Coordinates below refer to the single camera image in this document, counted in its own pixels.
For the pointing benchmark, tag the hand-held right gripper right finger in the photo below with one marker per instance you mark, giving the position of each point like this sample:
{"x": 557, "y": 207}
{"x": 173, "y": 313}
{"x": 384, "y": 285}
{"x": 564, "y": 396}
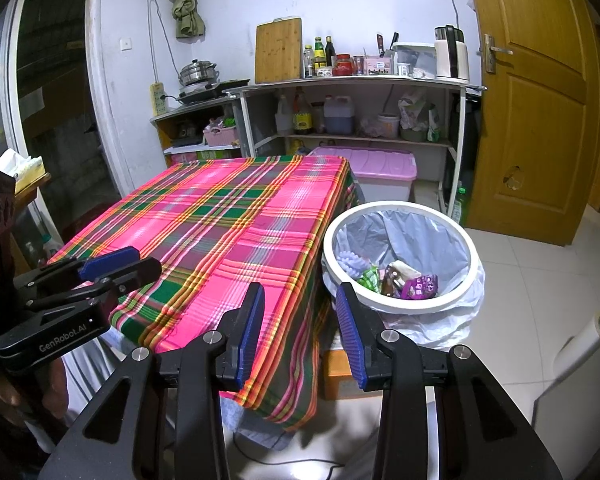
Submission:
{"x": 352, "y": 340}

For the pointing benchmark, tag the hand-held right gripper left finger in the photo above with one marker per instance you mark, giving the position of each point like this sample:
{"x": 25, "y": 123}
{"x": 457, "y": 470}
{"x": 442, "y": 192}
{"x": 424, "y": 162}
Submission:
{"x": 250, "y": 340}

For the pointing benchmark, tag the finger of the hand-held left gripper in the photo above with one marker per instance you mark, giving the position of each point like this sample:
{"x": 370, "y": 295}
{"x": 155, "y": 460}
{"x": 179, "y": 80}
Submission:
{"x": 135, "y": 272}
{"x": 107, "y": 262}

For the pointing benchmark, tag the green gold wrapper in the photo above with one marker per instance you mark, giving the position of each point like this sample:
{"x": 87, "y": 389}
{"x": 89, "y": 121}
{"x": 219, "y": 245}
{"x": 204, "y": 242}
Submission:
{"x": 370, "y": 277}

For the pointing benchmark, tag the brown shiny wrapper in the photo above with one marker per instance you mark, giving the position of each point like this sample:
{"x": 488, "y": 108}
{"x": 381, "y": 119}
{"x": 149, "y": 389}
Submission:
{"x": 390, "y": 282}

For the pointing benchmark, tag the purple foil wrapper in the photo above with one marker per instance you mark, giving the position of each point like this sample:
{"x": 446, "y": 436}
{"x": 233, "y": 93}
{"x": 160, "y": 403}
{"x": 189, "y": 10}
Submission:
{"x": 420, "y": 286}

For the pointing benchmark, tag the white paper packet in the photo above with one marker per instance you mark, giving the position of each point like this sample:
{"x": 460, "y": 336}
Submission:
{"x": 405, "y": 270}

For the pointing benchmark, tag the white trash bin with liner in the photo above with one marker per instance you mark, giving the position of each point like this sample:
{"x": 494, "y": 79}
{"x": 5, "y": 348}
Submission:
{"x": 410, "y": 235}

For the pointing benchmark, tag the person's left forearm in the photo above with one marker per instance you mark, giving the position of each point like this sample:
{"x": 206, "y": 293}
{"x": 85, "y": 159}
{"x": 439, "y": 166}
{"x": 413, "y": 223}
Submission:
{"x": 5, "y": 400}

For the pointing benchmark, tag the orange cardboard box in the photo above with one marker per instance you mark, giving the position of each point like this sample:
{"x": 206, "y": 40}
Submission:
{"x": 337, "y": 375}

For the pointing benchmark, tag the pink plaid tablecloth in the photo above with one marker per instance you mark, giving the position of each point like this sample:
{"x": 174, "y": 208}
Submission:
{"x": 220, "y": 240}

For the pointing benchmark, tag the wooden side table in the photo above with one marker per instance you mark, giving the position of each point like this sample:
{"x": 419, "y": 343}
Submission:
{"x": 30, "y": 210}

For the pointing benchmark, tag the yellow tissue box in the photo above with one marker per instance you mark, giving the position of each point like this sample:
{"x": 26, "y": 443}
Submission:
{"x": 25, "y": 162}

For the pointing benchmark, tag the glass sliding door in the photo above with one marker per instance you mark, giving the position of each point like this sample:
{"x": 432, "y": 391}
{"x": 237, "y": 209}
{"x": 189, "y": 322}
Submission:
{"x": 55, "y": 110}

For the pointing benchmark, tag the pink plastic basket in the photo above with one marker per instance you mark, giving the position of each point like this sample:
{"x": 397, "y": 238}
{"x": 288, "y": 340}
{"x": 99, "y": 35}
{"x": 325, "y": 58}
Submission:
{"x": 221, "y": 135}

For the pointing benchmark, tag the power strip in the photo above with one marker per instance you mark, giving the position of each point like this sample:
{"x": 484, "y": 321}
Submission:
{"x": 157, "y": 97}

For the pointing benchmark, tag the green plastic bottle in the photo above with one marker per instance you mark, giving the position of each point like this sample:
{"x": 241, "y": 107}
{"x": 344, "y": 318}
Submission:
{"x": 461, "y": 205}

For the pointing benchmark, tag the low shelf unit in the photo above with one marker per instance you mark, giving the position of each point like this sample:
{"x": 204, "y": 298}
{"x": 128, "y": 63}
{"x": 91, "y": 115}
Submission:
{"x": 195, "y": 110}

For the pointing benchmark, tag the pink lid storage box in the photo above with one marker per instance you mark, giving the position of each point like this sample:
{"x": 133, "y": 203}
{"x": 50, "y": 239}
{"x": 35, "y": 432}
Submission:
{"x": 380, "y": 167}

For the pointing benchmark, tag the black induction cooker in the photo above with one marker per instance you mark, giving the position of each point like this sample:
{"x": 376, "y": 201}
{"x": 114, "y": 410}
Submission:
{"x": 210, "y": 92}

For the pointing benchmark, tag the steel steamer pot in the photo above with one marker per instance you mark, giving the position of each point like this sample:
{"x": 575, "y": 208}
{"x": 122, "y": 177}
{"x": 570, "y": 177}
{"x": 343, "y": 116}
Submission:
{"x": 197, "y": 72}

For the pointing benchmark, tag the white plastic bottle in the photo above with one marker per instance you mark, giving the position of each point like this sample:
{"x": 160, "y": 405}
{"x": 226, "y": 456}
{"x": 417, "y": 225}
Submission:
{"x": 282, "y": 115}

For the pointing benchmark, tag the white round tub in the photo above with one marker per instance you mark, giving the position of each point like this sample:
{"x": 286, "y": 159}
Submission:
{"x": 387, "y": 125}

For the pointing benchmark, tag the purple oil jug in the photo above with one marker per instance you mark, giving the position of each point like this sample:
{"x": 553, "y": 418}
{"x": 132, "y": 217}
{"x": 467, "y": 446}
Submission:
{"x": 339, "y": 115}

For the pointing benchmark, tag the yellow label sauce bottle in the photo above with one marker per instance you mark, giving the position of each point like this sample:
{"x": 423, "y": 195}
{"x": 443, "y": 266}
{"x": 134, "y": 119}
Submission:
{"x": 302, "y": 117}

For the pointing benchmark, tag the white appliance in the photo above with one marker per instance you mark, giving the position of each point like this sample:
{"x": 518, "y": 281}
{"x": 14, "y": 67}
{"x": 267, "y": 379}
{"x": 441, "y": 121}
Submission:
{"x": 570, "y": 410}

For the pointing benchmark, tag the crumpled plastic bags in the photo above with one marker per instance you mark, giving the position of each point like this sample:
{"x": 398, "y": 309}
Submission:
{"x": 420, "y": 115}

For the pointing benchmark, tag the white shelf unit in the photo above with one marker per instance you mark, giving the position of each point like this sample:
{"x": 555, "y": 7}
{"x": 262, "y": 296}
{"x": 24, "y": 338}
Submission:
{"x": 350, "y": 82}

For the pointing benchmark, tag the wooden cutting board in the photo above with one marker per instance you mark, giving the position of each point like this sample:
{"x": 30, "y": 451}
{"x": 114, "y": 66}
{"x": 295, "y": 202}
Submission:
{"x": 279, "y": 50}

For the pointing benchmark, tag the clear small bottle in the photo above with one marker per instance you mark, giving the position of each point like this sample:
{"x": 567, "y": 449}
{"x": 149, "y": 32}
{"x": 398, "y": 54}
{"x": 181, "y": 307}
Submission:
{"x": 308, "y": 60}

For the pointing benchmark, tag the pink knife holder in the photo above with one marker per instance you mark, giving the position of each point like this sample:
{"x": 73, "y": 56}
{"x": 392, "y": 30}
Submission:
{"x": 380, "y": 66}

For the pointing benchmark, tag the red lidded jar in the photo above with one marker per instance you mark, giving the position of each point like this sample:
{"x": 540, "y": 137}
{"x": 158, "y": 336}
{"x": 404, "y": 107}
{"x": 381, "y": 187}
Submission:
{"x": 343, "y": 64}

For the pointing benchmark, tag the yellow label green bottle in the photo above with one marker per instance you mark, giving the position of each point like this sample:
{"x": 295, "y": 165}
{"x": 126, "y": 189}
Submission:
{"x": 320, "y": 55}

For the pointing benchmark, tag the dark sauce bottle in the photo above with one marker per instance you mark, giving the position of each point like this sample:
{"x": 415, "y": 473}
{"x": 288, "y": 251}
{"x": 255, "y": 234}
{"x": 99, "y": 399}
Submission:
{"x": 330, "y": 52}

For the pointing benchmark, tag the clear plastic container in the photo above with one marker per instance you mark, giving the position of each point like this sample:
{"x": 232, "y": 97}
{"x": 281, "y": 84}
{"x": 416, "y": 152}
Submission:
{"x": 415, "y": 57}

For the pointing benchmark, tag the wooden door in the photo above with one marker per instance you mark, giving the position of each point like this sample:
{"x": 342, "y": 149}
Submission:
{"x": 530, "y": 110}

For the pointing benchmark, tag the white electric kettle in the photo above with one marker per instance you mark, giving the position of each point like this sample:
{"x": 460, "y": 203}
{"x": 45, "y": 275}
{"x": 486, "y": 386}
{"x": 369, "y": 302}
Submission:
{"x": 451, "y": 52}

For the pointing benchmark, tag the white wall switch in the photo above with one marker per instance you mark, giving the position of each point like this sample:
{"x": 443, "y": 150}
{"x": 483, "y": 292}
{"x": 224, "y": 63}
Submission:
{"x": 125, "y": 43}

